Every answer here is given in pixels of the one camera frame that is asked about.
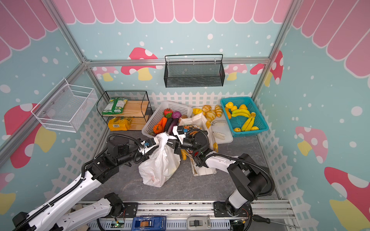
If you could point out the teal plastic fruit basket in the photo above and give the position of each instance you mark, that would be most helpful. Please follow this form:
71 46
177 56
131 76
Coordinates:
237 122

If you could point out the purple eggplant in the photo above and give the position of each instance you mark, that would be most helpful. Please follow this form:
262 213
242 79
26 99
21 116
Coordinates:
171 122

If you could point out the yellow black chips bag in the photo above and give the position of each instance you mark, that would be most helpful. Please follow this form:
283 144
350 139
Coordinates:
190 128

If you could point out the green snack bag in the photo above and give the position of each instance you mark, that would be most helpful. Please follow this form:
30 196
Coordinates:
115 106

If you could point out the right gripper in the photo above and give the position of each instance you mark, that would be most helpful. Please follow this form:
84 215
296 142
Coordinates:
176 143

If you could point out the white canvas tote bag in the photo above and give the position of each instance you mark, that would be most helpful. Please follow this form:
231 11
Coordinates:
201 122

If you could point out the large croissant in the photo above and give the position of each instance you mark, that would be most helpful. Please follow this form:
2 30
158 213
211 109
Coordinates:
211 115

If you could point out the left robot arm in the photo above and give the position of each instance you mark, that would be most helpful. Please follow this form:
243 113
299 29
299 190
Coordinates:
53 215

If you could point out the black wire wooden shelf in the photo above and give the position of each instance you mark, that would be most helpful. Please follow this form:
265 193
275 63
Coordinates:
138 107

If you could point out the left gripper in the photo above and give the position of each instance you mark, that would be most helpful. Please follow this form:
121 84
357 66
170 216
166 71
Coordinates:
144 157

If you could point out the white plastic grocery bag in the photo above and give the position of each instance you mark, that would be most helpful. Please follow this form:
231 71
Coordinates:
162 164

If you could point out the yellow corn bread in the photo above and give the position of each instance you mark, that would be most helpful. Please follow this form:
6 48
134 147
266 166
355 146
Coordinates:
197 111

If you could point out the round bread roll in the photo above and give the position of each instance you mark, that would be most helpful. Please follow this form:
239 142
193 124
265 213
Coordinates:
206 108

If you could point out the yellow snack pack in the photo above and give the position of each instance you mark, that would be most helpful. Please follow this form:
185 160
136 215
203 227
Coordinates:
120 123

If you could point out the black screwdriver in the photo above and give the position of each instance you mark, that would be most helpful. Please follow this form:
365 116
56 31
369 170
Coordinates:
260 219

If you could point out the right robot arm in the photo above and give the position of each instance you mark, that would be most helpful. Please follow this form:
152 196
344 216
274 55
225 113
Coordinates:
251 180

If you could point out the purple onion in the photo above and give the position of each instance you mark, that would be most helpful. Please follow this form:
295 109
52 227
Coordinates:
176 115

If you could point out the right croissant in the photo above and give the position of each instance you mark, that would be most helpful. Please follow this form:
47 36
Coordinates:
218 111

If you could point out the grey switch box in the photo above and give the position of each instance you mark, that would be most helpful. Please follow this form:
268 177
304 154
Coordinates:
198 223

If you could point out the white wire wall basket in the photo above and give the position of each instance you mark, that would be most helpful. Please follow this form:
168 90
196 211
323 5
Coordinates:
66 107

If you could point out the orange carrot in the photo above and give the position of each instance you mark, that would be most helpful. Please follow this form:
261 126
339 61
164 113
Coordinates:
163 123

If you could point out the yellow banana bunch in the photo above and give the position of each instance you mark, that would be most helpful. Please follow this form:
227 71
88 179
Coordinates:
248 125
241 112

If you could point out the blue box device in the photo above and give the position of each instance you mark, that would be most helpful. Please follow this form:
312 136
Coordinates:
149 223

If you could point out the yellow lemon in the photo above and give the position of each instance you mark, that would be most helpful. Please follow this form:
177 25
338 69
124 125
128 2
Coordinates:
229 105

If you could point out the black wire wall basket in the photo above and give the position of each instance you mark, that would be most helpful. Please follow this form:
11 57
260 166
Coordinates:
194 70

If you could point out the red tomato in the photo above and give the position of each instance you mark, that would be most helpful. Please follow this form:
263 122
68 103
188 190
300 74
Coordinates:
167 113

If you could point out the metal tongs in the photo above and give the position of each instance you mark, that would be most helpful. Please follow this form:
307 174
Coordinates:
219 129

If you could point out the orange pumpkin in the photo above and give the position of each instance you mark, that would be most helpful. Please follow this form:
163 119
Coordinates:
157 129

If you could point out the white plastic vegetable basket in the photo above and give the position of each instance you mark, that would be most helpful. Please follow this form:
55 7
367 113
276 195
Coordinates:
147 130

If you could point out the white plastic tray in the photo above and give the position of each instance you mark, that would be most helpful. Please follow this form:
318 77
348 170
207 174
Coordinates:
229 137

